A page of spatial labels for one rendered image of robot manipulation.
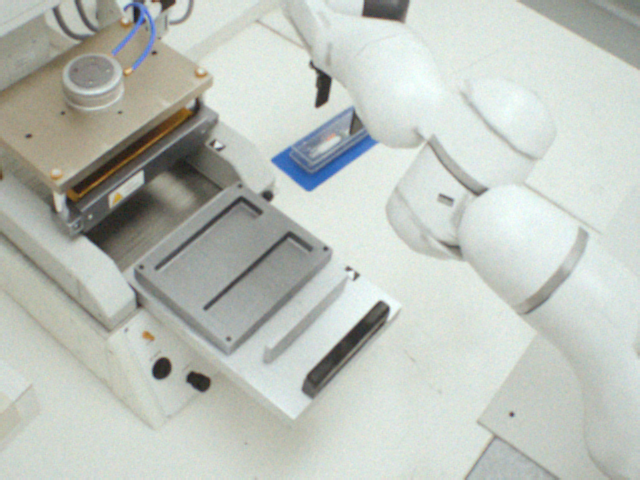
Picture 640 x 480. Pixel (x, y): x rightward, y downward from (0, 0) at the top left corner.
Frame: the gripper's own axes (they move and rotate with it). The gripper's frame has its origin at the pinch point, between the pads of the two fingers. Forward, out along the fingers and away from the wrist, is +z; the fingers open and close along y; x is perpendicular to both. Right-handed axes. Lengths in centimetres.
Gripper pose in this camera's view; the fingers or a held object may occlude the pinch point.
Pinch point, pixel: (340, 106)
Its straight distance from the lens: 152.2
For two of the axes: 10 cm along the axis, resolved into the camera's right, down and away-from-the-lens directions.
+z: -1.1, 5.9, 8.0
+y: 7.1, 6.1, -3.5
